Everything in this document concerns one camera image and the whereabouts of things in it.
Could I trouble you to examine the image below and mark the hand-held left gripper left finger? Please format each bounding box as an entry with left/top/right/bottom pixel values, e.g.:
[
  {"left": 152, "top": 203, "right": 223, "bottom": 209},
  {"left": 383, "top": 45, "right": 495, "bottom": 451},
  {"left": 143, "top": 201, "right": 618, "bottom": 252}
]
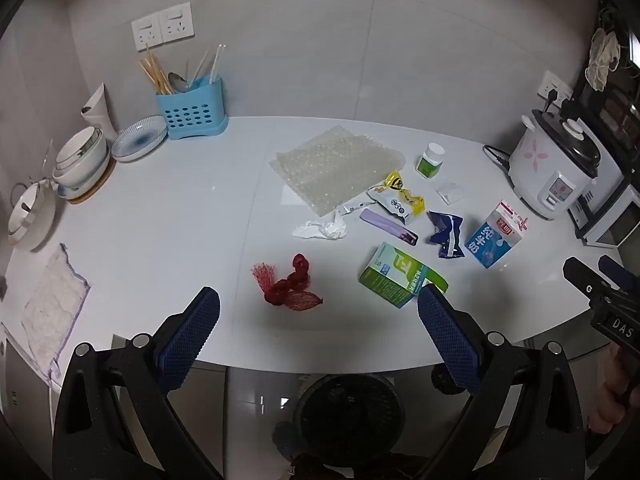
[{"left": 52, "top": 286, "right": 223, "bottom": 480}]

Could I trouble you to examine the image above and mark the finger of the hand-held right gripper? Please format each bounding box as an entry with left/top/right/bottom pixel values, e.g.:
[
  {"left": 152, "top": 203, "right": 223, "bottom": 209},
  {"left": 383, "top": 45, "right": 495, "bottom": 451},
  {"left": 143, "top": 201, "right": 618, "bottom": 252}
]
[
  {"left": 562, "top": 256, "right": 613, "bottom": 306},
  {"left": 599, "top": 255, "right": 640, "bottom": 292}
]

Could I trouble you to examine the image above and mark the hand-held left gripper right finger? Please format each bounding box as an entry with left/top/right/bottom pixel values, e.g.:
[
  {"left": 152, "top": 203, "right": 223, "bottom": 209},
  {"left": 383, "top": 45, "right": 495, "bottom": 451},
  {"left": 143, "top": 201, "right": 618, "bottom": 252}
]
[{"left": 416, "top": 283, "right": 588, "bottom": 480}]

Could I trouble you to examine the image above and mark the green white cardboard box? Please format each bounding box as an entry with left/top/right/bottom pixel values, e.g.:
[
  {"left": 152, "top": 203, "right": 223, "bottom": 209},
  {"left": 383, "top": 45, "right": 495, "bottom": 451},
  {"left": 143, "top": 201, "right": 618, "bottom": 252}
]
[{"left": 358, "top": 241, "right": 449, "bottom": 309}]

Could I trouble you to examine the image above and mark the blue white milk carton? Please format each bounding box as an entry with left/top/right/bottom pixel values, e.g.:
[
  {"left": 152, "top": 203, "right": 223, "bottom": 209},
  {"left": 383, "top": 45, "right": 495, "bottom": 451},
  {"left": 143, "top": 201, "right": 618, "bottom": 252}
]
[{"left": 465, "top": 200, "right": 531, "bottom": 269}]

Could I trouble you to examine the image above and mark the dark blue snack wrapper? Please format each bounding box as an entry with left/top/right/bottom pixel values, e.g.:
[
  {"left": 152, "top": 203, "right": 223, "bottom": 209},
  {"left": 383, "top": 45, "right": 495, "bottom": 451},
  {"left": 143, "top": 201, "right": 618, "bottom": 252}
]
[{"left": 426, "top": 211, "right": 466, "bottom": 259}]

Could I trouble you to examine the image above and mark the red mesh net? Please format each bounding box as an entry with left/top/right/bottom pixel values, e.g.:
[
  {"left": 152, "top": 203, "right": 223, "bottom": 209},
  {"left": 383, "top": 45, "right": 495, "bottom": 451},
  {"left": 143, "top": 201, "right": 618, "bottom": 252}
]
[{"left": 251, "top": 253, "right": 324, "bottom": 312}]

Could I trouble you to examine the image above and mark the black round trash bin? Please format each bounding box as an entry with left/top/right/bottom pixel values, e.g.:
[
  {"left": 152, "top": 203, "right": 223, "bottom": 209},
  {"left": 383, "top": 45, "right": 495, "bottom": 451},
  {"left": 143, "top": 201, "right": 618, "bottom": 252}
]
[{"left": 274, "top": 372, "right": 406, "bottom": 466}]

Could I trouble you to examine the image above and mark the purple stick packet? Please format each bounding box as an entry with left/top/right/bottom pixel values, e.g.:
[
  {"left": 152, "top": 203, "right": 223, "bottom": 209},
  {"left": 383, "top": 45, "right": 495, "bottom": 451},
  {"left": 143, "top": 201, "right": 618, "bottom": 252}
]
[{"left": 359, "top": 208, "right": 420, "bottom": 246}]

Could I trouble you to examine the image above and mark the small clear zip bag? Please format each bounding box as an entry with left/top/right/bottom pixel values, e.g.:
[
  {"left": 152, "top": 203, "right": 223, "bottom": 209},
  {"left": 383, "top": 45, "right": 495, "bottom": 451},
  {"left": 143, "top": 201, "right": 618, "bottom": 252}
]
[{"left": 435, "top": 180, "right": 466, "bottom": 206}]

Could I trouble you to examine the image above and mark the yellow snack packet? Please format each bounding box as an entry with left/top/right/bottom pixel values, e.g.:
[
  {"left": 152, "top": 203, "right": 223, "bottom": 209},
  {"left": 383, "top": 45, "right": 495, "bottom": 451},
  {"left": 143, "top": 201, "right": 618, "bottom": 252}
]
[{"left": 366, "top": 171, "right": 426, "bottom": 224}]

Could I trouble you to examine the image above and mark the white tissue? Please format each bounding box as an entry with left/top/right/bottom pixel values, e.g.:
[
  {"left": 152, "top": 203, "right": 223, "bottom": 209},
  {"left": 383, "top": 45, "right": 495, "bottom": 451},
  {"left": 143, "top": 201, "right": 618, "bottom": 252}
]
[{"left": 291, "top": 210, "right": 347, "bottom": 241}]

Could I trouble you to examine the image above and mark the green white-capped pill bottle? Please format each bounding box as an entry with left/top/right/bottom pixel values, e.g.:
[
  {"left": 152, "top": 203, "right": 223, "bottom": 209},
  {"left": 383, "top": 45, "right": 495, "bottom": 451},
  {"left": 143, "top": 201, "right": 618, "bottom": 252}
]
[{"left": 416, "top": 142, "right": 446, "bottom": 179}]

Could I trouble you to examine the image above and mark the clear bubble wrap sheet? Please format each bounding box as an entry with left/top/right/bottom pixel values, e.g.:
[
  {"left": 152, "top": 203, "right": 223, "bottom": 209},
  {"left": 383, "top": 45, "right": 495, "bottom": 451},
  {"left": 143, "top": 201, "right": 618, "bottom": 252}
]
[{"left": 270, "top": 127, "right": 405, "bottom": 216}]

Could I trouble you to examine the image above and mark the person's right hand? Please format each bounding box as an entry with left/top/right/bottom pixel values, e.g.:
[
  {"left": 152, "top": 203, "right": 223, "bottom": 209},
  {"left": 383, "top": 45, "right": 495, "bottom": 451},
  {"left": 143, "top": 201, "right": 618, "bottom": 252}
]
[{"left": 587, "top": 342, "right": 640, "bottom": 436}]

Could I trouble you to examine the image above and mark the white flowered rice cooker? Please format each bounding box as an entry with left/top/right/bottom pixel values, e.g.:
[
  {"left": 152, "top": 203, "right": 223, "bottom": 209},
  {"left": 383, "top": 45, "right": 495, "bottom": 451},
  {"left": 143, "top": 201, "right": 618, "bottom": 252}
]
[{"left": 507, "top": 109, "right": 601, "bottom": 221}]

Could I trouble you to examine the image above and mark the white quilted dish cloth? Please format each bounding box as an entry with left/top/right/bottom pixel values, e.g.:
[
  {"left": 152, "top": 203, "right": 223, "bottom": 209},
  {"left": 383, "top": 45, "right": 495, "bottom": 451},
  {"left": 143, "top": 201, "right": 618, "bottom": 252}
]
[{"left": 0, "top": 242, "right": 92, "bottom": 391}]

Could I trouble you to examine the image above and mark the wooden trivet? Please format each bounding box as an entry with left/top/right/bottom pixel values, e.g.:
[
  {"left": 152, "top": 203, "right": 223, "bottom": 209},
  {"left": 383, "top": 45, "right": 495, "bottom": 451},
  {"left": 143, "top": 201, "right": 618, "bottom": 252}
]
[{"left": 67, "top": 160, "right": 117, "bottom": 205}]

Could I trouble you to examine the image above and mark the large white bowl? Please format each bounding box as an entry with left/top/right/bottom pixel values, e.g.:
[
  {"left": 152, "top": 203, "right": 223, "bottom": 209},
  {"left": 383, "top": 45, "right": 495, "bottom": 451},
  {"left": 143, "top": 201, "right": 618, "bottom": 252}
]
[{"left": 52, "top": 142, "right": 111, "bottom": 188}]

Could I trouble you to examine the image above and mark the blue patterned plate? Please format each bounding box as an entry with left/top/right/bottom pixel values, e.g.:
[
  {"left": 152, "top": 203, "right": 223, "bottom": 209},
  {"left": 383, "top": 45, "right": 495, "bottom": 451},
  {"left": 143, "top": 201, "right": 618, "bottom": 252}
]
[{"left": 111, "top": 115, "right": 168, "bottom": 163}]

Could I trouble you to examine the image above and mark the hanging white cloth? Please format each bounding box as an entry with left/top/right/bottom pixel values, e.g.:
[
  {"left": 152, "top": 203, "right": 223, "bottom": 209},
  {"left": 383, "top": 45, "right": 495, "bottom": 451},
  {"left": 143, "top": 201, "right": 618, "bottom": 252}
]
[{"left": 587, "top": 27, "right": 621, "bottom": 92}]

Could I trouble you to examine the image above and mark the small white dark-rimmed bowl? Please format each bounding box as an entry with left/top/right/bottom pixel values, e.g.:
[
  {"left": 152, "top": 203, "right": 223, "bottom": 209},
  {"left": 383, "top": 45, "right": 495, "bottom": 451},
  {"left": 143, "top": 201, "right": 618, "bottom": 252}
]
[{"left": 54, "top": 126, "right": 104, "bottom": 171}]

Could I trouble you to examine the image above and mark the blue plastic utensil holder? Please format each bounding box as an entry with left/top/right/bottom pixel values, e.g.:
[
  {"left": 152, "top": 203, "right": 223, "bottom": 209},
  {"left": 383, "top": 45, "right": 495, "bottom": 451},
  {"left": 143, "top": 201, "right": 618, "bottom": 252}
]
[{"left": 154, "top": 74, "right": 229, "bottom": 141}]

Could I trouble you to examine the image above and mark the white cone cup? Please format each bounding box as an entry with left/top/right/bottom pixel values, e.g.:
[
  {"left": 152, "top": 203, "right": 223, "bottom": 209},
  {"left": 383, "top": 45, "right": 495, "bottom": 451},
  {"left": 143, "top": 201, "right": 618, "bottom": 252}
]
[{"left": 81, "top": 82, "right": 118, "bottom": 138}]

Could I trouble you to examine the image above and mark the bundle of wooden chopsticks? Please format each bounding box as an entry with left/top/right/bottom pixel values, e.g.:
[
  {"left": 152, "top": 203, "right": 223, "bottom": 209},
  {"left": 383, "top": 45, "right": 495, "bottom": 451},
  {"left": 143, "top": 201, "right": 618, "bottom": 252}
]
[{"left": 139, "top": 45, "right": 176, "bottom": 96}]

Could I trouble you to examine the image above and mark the white plastic stick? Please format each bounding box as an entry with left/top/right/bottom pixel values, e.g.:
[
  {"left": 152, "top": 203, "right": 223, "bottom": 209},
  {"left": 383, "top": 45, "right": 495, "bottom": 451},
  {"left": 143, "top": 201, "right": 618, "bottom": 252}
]
[
  {"left": 209, "top": 44, "right": 227, "bottom": 85},
  {"left": 190, "top": 49, "right": 212, "bottom": 88}
]

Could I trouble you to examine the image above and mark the white wall socket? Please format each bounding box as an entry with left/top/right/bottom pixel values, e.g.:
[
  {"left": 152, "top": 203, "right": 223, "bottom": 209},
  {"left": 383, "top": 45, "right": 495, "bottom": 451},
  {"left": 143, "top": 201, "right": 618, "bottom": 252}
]
[
  {"left": 539, "top": 71, "right": 574, "bottom": 103},
  {"left": 157, "top": 2, "right": 195, "bottom": 43},
  {"left": 131, "top": 14, "right": 163, "bottom": 53}
]

